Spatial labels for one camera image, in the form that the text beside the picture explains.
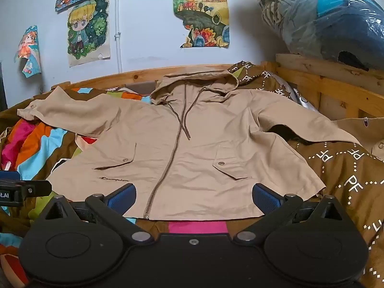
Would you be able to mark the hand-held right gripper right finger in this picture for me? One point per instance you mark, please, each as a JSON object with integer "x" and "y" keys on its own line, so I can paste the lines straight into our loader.
{"x": 265, "y": 199}

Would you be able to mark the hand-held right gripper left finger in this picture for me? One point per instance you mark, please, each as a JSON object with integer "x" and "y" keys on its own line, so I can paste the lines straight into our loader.
{"x": 121, "y": 196}

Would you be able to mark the beige hooded jacket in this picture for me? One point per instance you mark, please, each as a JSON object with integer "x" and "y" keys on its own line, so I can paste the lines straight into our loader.
{"x": 195, "y": 144}

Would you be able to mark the clear plastic bag of clothes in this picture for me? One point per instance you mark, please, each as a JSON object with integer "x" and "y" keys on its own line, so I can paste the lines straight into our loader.
{"x": 327, "y": 18}

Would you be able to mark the brown colourful printed blanket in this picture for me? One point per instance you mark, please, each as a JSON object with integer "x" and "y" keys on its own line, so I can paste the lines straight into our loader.
{"x": 336, "y": 174}

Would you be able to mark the beige garment with small logo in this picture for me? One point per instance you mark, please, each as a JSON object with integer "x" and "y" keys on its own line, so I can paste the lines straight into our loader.
{"x": 360, "y": 132}

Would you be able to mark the small torn cartoon wall poster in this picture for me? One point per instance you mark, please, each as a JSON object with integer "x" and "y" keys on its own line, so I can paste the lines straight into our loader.
{"x": 28, "y": 48}

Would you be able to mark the wooden bed frame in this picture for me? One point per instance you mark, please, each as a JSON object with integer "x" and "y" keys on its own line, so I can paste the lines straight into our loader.
{"x": 330, "y": 66}

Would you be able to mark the white wall pipe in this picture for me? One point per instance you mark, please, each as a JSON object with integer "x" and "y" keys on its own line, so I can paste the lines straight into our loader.
{"x": 118, "y": 30}

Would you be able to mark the blond cartoon figure wall poster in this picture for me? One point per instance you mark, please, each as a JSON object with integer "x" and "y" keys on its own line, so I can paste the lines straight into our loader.
{"x": 87, "y": 30}

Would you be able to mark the landscape wall poster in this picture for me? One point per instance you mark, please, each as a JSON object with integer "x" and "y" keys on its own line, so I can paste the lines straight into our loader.
{"x": 201, "y": 15}

